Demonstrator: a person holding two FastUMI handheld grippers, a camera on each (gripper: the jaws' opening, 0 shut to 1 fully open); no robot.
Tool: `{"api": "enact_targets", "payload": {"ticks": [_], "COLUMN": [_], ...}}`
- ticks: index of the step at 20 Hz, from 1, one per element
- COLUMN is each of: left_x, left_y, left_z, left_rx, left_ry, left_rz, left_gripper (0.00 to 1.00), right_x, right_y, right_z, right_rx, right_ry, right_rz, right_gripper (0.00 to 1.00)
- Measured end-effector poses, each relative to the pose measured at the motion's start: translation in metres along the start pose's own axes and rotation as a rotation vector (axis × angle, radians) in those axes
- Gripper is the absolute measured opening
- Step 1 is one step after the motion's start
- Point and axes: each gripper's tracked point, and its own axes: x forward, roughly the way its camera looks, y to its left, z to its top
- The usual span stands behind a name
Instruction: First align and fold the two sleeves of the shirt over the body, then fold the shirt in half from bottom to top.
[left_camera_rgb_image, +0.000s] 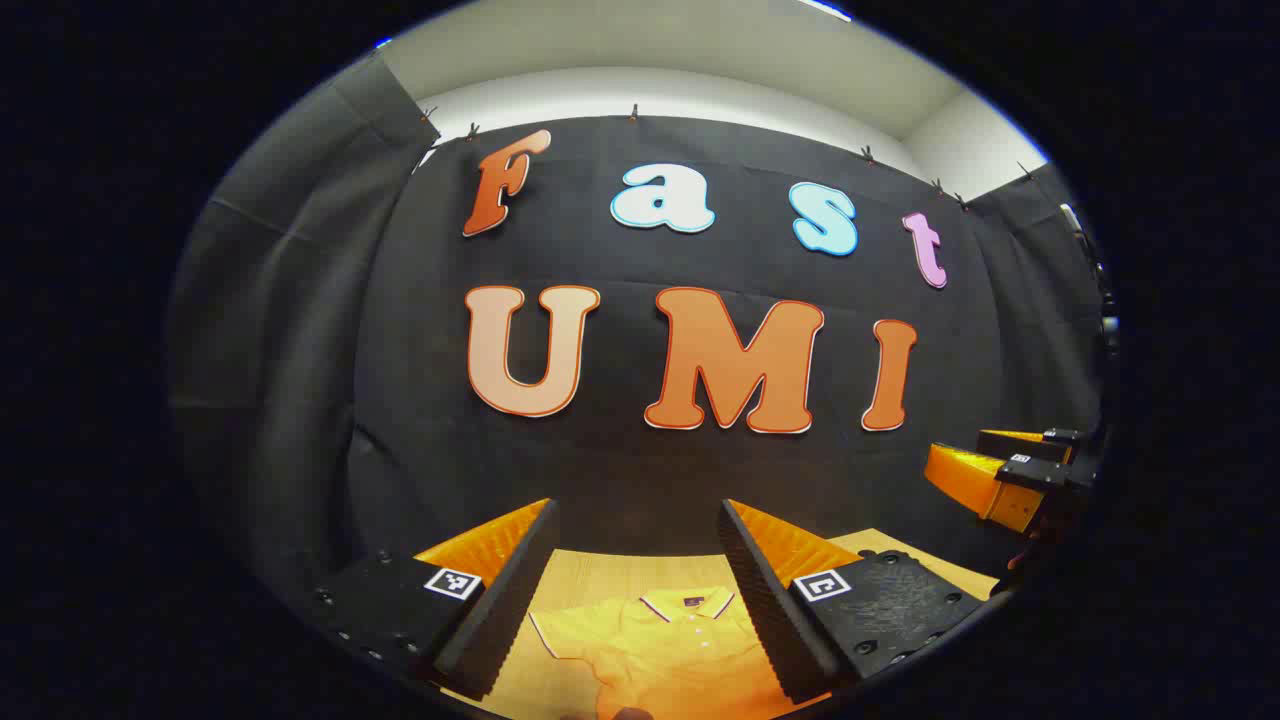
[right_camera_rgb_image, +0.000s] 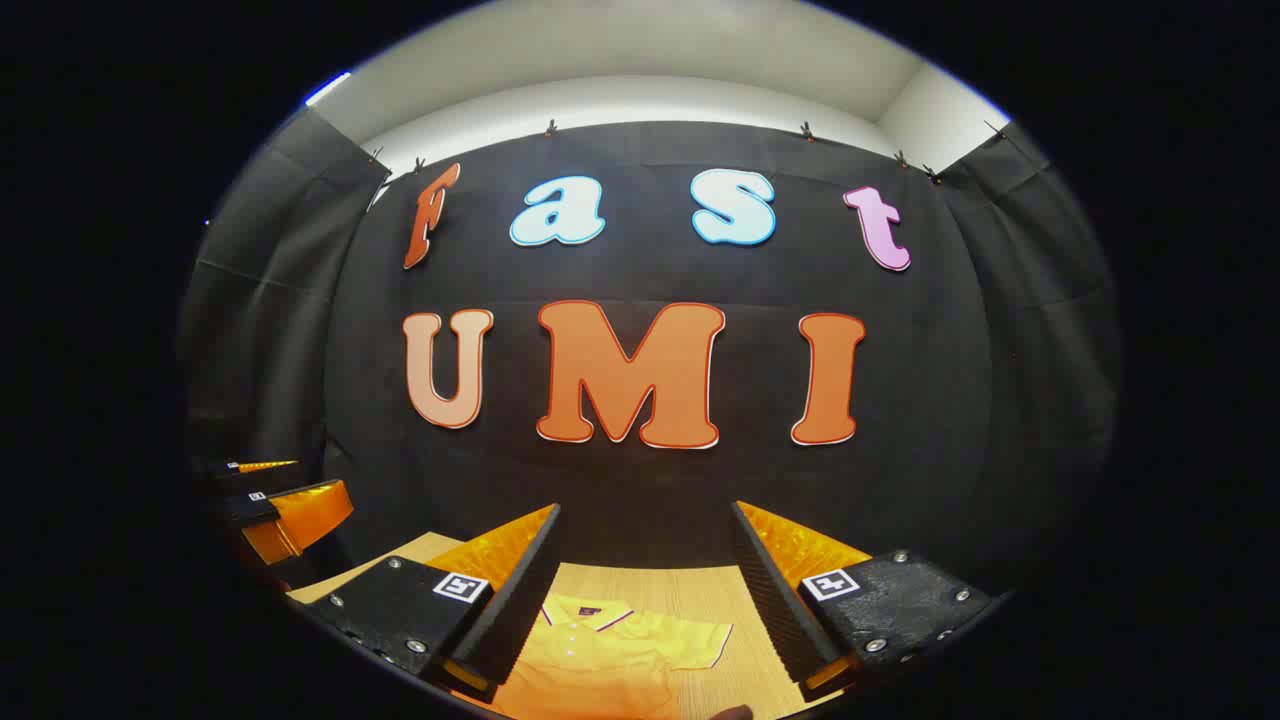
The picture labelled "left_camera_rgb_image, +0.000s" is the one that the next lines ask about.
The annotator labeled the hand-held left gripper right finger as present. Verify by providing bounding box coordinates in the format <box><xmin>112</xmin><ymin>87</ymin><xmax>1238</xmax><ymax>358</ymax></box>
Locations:
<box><xmin>717</xmin><ymin>498</ymin><xmax>991</xmax><ymax>706</ymax></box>

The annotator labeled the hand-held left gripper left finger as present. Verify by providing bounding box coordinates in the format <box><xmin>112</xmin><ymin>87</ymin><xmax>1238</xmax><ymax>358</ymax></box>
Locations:
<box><xmin>300</xmin><ymin>497</ymin><xmax>559</xmax><ymax>701</ymax></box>

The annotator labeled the orange T-shirt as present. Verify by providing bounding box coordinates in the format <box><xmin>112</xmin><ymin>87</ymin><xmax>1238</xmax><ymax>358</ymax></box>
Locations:
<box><xmin>527</xmin><ymin>590</ymin><xmax>796</xmax><ymax>720</ymax></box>

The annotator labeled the row of small backdrop clips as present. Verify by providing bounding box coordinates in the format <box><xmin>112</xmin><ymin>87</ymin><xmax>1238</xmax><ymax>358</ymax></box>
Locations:
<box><xmin>420</xmin><ymin>102</ymin><xmax>1036</xmax><ymax>211</ymax></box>

